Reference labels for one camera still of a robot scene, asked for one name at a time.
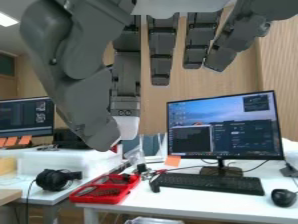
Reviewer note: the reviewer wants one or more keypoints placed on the black headphones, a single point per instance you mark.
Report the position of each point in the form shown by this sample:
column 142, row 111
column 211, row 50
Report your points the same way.
column 53, row 180

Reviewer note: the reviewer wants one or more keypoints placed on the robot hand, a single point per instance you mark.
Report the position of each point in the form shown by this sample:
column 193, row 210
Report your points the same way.
column 70, row 50

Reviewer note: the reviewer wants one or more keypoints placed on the orange sticky note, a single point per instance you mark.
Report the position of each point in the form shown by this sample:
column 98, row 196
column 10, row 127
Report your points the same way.
column 173, row 161
column 10, row 141
column 24, row 139
column 1, row 141

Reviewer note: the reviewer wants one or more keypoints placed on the black bag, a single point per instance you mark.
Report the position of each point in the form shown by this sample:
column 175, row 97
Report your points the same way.
column 68, row 140

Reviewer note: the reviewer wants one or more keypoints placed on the black keyboard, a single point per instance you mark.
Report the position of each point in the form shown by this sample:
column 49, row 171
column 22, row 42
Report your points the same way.
column 207, row 183

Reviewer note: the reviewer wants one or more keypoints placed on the small wooden box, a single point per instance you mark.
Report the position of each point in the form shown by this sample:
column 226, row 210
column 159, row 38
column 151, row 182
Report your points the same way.
column 6, row 166

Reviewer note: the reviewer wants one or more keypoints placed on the black computer monitor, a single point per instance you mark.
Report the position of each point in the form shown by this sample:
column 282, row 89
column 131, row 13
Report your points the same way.
column 230, row 113
column 21, row 115

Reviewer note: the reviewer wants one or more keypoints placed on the white desk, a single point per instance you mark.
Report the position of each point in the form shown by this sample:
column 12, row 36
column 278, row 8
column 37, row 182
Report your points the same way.
column 199, row 203
column 44, row 197

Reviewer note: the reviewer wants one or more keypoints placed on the white foam box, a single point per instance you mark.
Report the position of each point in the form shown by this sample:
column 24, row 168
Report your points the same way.
column 61, row 161

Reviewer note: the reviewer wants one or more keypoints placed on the red tray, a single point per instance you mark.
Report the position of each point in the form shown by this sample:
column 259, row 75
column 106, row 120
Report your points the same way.
column 104, row 193

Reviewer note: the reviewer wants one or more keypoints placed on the wooden desk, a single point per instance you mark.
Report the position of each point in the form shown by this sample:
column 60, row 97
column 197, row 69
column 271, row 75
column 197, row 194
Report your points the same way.
column 8, row 196

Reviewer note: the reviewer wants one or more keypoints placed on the black computer mouse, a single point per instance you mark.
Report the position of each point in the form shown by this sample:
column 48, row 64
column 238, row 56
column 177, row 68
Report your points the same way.
column 283, row 197

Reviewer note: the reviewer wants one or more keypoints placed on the ceiling light panel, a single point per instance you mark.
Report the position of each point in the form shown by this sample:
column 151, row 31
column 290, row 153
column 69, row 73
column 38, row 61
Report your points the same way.
column 5, row 20

